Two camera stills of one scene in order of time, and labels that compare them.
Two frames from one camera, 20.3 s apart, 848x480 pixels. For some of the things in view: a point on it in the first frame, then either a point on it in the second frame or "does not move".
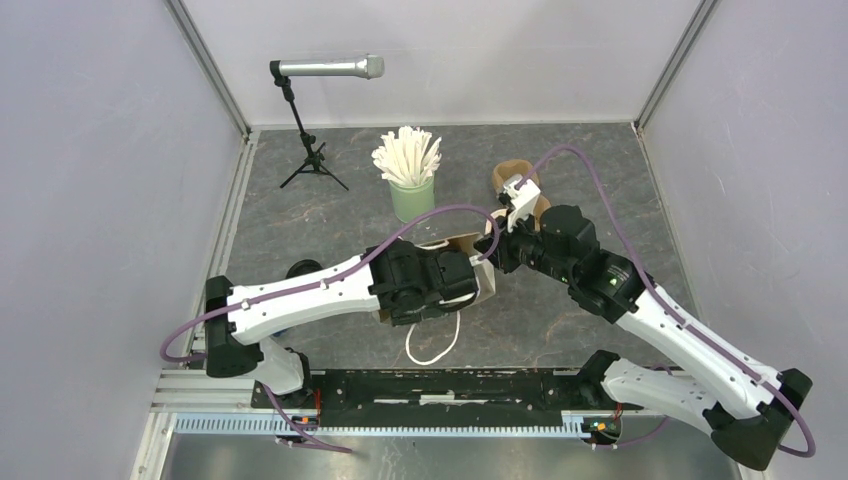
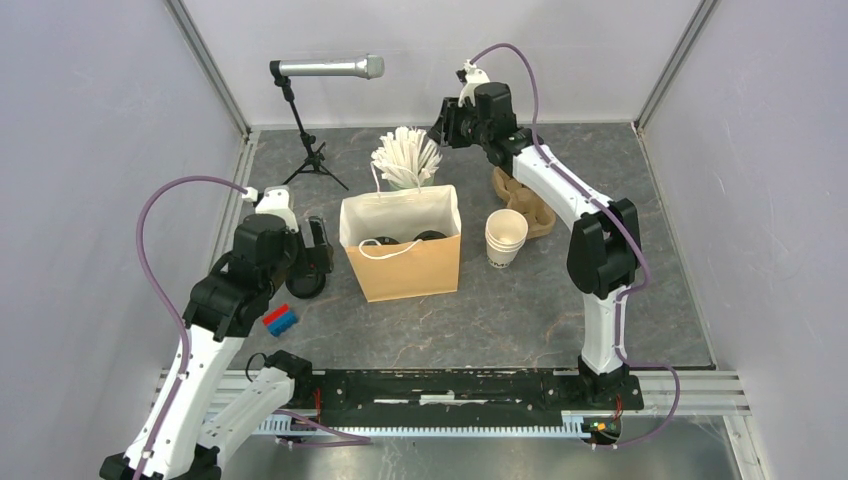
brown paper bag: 468,246 -> 407,267
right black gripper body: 522,245 -> 459,126
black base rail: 438,398 does not move
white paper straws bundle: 409,159 does not move
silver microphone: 369,66 does not move
